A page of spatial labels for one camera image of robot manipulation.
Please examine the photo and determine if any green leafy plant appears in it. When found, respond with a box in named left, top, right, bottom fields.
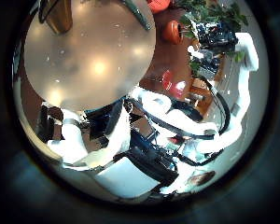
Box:
left=174, top=0, right=250, bottom=77

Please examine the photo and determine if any orange round lamp shade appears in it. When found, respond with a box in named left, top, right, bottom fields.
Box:
left=147, top=0, right=172, bottom=14

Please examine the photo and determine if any amber glass vase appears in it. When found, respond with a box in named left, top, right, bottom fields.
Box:
left=38, top=0, right=74, bottom=35

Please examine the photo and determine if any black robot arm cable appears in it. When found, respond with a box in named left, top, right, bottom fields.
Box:
left=202, top=76, right=231, bottom=134
left=127, top=97, right=217, bottom=140

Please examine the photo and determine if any red round stool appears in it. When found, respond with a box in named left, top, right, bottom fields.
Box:
left=161, top=70, right=175, bottom=91

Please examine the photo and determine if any orange flower pot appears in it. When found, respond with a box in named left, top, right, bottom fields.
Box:
left=161, top=20, right=185, bottom=45

